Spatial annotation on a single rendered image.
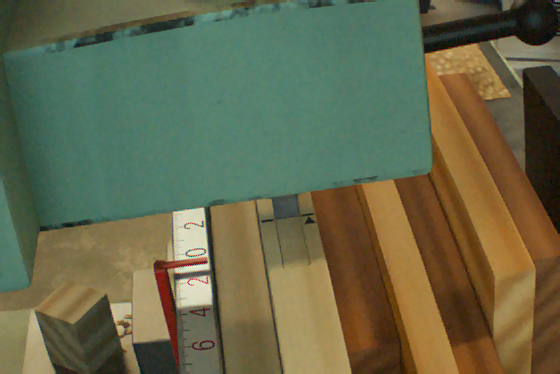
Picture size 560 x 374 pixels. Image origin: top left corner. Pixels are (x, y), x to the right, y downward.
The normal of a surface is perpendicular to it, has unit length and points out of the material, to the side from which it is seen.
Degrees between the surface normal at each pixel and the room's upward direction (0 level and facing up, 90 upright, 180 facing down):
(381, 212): 0
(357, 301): 0
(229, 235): 0
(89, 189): 90
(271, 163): 90
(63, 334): 90
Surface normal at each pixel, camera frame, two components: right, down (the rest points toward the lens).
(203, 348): -0.11, -0.86
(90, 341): 0.86, 0.17
